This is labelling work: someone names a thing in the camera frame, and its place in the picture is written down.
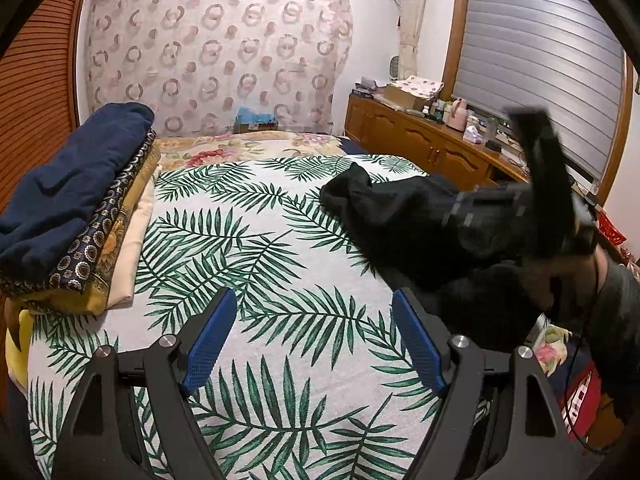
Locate navy folded cloth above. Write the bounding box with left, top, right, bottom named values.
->
left=0, top=102, right=156, bottom=271

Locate cardboard box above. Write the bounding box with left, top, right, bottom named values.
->
left=382, top=84, right=426, bottom=111

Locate pink jug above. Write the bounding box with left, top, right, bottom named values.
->
left=447, top=97, right=471, bottom=131

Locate floral blanket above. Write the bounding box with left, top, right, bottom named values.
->
left=152, top=130, right=571, bottom=378

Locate red basket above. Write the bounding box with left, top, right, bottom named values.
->
left=597, top=210, right=628, bottom=246

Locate beige lace curtain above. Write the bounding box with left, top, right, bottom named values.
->
left=400, top=0, right=430, bottom=81

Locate wooden sideboard cabinet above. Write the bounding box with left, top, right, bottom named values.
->
left=345, top=92, right=531, bottom=186

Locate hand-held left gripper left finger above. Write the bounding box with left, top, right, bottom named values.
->
left=52, top=287, right=238, bottom=480

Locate circle print curtain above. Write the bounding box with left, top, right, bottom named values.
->
left=85, top=0, right=353, bottom=136

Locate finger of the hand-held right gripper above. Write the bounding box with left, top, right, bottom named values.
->
left=442, top=182, right=521, bottom=231

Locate yellow folded cloth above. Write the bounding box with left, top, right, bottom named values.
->
left=5, top=210, right=133, bottom=391

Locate black t-shirt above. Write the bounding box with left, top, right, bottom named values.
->
left=320, top=162, right=556, bottom=353

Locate patterned folded quilts stack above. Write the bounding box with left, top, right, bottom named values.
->
left=0, top=130, right=161, bottom=297

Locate cream folded cloth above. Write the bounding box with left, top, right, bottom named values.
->
left=107, top=152, right=161, bottom=308

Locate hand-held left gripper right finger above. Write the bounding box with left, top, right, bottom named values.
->
left=391, top=287, right=583, bottom=480

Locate blue box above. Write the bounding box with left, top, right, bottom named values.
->
left=235, top=106, right=278, bottom=133

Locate red white patterned bag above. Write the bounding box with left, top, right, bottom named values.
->
left=565, top=360, right=616, bottom=441

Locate wooden window frame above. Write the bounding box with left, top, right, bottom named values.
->
left=442, top=0, right=636, bottom=206

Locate person's right hand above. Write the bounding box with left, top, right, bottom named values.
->
left=525, top=252, right=603, bottom=318

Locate leaf print bed sheet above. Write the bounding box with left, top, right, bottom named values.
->
left=27, top=152, right=496, bottom=480

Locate grey window blind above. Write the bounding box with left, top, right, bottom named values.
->
left=452, top=0, right=626, bottom=181

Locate louvered wooden wardrobe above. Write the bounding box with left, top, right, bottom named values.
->
left=0, top=0, right=96, bottom=211

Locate floral cloth on box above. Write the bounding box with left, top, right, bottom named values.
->
left=395, top=75, right=446, bottom=101

